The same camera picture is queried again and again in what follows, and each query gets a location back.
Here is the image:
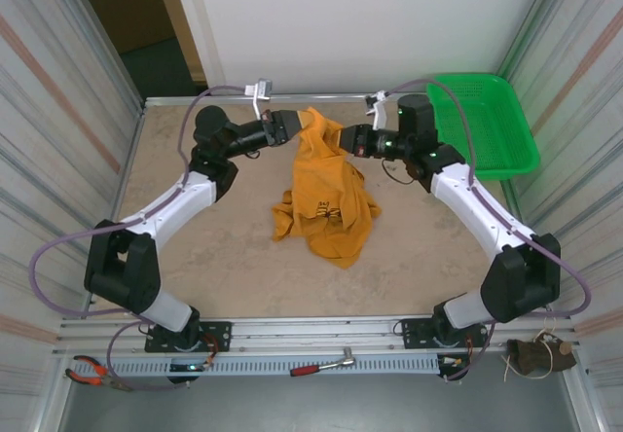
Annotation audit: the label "orange t-shirt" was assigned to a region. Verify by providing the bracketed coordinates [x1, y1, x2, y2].
[271, 105, 384, 270]

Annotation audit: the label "green plastic basket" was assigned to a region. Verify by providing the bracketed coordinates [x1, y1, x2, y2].
[425, 72, 541, 183]

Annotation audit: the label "beige door jamb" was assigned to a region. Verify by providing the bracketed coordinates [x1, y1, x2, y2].
[150, 0, 211, 95]

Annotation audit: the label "brown wooden panel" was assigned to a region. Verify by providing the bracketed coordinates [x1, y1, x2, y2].
[70, 0, 177, 56]

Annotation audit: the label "black controller board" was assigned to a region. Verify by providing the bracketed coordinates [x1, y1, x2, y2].
[436, 353, 472, 383]
[166, 361, 215, 385]

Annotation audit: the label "brown cloth pouch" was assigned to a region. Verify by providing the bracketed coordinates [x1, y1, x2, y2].
[505, 337, 578, 378]

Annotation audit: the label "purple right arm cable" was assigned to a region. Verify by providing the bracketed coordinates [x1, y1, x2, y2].
[384, 78, 593, 383]

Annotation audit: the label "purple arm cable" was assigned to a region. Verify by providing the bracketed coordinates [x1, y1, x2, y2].
[28, 84, 257, 393]
[384, 78, 593, 383]

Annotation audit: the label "thin aluminium table-edge rail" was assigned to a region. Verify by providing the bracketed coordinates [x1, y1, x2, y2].
[143, 91, 430, 108]

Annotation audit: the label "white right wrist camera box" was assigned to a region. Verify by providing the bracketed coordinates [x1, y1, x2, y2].
[364, 90, 389, 131]

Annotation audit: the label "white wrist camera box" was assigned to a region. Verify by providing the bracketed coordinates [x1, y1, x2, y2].
[245, 78, 273, 118]
[364, 90, 389, 131]

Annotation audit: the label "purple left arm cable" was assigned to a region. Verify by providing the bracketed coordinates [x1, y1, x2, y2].
[28, 84, 257, 393]

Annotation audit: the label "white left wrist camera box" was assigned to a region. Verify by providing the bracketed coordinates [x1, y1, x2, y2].
[245, 78, 273, 118]

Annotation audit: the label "aluminium side rail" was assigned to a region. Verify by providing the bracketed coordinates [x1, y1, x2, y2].
[500, 178, 549, 312]
[107, 102, 148, 224]

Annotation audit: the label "white door frame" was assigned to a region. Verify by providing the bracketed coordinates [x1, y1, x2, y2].
[167, 0, 230, 96]

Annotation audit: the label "wide aluminium mounting rail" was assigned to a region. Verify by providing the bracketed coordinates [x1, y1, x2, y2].
[52, 310, 580, 358]

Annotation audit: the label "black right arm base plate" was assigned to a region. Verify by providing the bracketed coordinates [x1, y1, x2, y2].
[399, 317, 491, 350]

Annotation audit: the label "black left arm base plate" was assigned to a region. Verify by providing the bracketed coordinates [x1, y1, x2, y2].
[144, 321, 234, 354]

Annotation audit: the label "red-handled ratchet wrench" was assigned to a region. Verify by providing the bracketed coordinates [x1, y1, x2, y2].
[289, 347, 356, 378]

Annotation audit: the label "grey slotted cable duct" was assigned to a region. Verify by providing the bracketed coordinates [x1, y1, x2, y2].
[104, 356, 442, 378]

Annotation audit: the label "orange-handled pliers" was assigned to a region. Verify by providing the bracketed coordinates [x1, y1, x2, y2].
[65, 355, 133, 393]

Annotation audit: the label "beige string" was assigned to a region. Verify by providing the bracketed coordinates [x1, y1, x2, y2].
[502, 314, 561, 383]

